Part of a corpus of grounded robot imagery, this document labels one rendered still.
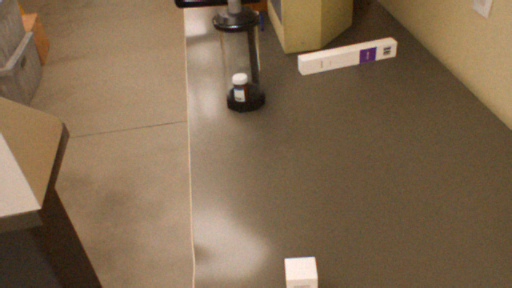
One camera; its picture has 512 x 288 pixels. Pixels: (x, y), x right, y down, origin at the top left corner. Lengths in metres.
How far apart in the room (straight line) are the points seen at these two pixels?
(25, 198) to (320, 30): 0.89
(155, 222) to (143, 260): 0.22
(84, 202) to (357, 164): 1.77
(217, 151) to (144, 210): 1.33
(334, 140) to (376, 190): 0.18
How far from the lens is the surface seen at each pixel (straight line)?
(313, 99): 1.16
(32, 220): 1.03
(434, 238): 0.84
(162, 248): 2.12
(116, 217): 2.33
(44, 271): 1.24
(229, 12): 1.06
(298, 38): 1.38
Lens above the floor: 1.55
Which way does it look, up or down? 37 degrees down
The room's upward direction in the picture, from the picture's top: 5 degrees counter-clockwise
